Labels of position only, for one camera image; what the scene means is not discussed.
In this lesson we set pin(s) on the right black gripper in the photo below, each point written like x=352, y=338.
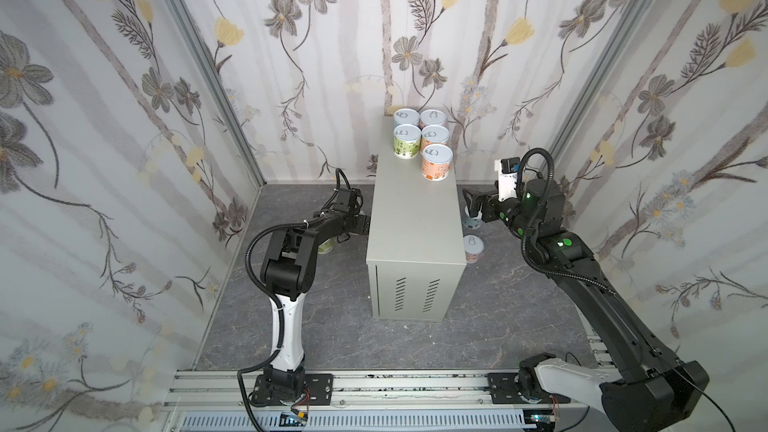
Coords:
x=484, y=206

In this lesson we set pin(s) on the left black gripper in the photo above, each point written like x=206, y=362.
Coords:
x=363, y=225

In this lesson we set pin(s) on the orange labelled can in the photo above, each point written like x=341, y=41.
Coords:
x=436, y=162

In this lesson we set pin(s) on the brown labelled can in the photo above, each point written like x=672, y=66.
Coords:
x=434, y=134

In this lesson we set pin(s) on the green white labelled can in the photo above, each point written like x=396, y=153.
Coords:
x=406, y=141

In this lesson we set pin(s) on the pink labelled can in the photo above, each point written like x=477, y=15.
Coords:
x=432, y=117

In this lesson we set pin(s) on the blue labelled can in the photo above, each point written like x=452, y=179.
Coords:
x=406, y=116

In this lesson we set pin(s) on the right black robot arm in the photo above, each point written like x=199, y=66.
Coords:
x=651, y=388

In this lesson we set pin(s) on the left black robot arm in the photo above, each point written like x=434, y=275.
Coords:
x=281, y=261

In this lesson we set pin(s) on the grey metal cabinet counter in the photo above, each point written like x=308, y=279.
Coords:
x=415, y=252

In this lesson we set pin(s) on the teal labelled can right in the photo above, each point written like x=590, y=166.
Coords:
x=472, y=220

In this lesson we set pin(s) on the pink white can right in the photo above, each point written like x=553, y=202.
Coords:
x=474, y=248

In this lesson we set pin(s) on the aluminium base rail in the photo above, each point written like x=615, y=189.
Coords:
x=218, y=392

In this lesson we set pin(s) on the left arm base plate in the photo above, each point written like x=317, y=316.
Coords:
x=316, y=391

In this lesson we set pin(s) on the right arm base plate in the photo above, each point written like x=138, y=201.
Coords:
x=503, y=388

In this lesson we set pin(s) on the white slotted cable duct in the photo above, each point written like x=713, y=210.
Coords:
x=397, y=420

